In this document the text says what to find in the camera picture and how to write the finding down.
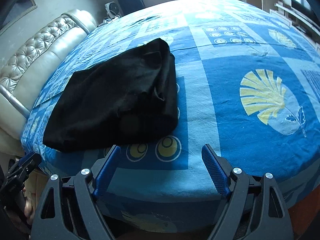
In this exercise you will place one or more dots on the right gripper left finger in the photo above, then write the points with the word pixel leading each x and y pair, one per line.
pixel 68 206

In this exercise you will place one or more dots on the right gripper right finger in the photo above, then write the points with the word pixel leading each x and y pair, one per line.
pixel 255 207

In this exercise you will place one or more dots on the black pants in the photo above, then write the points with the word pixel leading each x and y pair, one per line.
pixel 128 99

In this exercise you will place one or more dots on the person's left hand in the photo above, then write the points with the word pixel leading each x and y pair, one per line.
pixel 29 210

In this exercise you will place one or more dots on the cream tufted leather headboard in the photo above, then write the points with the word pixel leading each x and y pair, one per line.
pixel 26 72

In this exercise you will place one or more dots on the white tv cabinet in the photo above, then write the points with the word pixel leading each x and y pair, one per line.
pixel 299 21

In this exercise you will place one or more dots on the small white fan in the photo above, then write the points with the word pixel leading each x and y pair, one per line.
pixel 112 10

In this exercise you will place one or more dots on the framed wall picture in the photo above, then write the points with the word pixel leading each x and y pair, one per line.
pixel 18 10

